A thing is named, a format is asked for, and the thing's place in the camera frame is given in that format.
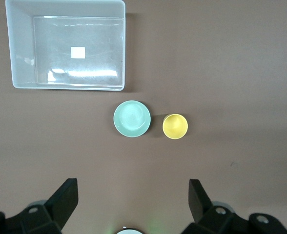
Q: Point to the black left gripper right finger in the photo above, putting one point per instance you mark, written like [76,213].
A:
[202,207]

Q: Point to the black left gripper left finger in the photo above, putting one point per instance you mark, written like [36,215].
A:
[60,207]

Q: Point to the yellow cup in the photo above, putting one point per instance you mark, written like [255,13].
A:
[175,126]

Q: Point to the mint green bowl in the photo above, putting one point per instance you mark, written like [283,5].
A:
[132,118]

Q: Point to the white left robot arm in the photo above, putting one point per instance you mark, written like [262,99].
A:
[129,231]

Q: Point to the clear plastic storage box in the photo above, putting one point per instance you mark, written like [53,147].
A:
[67,46]

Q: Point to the white square sticker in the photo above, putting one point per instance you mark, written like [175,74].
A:
[78,52]

